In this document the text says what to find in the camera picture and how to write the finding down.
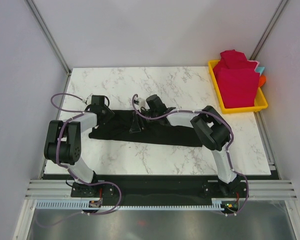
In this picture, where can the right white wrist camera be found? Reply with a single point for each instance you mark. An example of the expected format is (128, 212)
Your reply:
(140, 102)

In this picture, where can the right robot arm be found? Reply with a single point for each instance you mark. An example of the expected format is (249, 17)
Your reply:
(211, 129)

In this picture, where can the black t-shirt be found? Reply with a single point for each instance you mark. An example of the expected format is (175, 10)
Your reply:
(117, 129)

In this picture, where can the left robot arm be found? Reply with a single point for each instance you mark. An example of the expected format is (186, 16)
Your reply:
(63, 144)

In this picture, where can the pink cloth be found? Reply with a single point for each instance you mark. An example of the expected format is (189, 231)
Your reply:
(256, 63)

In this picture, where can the yellow plastic bin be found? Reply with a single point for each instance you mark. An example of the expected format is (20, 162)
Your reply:
(260, 101)

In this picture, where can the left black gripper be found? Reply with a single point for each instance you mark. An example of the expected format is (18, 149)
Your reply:
(110, 114)

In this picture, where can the white slotted cable duct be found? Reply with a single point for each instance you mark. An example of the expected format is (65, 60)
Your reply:
(88, 205)

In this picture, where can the right aluminium frame post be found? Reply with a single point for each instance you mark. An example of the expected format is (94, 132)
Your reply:
(269, 28)

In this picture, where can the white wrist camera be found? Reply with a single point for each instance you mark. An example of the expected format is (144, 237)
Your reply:
(87, 99)
(140, 102)

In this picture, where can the orange cloth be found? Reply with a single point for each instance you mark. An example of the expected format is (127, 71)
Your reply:
(262, 80)

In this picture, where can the aluminium frame post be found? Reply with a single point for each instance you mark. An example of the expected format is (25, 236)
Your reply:
(48, 35)
(269, 28)

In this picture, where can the red t-shirt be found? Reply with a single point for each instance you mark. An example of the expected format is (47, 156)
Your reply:
(237, 80)

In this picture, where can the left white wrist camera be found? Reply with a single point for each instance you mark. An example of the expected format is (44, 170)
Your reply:
(87, 99)

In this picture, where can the cyan cloth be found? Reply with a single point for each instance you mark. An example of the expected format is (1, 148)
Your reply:
(260, 70)

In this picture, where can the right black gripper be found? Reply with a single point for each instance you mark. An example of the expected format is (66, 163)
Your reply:
(135, 127)

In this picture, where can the left aluminium frame post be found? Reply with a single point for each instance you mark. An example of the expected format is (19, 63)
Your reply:
(48, 35)

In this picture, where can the aluminium rail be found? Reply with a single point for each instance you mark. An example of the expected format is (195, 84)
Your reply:
(48, 190)

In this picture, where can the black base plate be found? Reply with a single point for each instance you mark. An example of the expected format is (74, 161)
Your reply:
(158, 189)

